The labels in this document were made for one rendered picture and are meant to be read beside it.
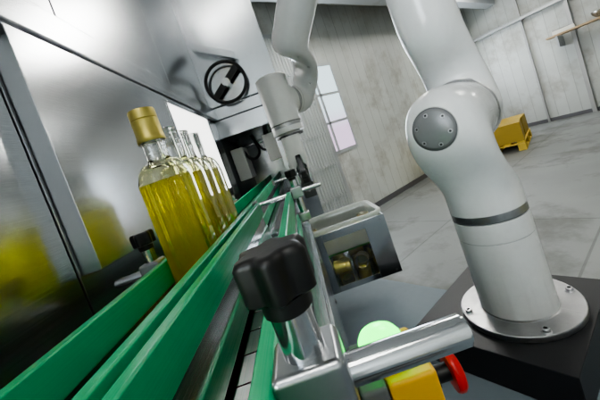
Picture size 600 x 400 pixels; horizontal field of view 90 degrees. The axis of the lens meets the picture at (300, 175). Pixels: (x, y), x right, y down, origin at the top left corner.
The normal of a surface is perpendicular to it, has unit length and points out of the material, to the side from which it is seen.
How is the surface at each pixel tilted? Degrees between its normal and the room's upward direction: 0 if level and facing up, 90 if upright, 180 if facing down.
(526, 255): 90
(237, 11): 90
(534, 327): 1
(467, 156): 128
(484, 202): 94
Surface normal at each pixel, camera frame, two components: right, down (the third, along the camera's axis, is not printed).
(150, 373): 0.94, -0.33
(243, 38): 0.02, 0.07
